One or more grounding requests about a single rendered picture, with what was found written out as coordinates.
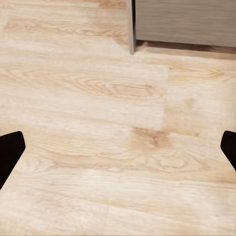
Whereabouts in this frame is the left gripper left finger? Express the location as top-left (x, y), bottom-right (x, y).
top-left (0, 131), bottom-right (26, 190)

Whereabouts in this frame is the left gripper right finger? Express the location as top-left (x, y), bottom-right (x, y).
top-left (220, 130), bottom-right (236, 170)

